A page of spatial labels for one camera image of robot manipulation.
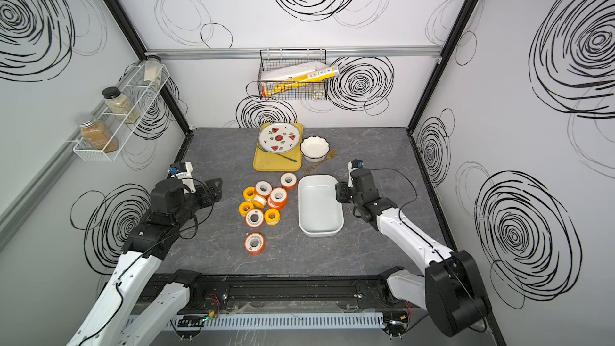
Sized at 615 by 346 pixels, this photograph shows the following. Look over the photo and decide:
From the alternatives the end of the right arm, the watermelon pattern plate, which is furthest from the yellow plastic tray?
the end of the right arm

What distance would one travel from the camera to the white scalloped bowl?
1.08 m

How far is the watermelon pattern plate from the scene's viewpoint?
114 centimetres
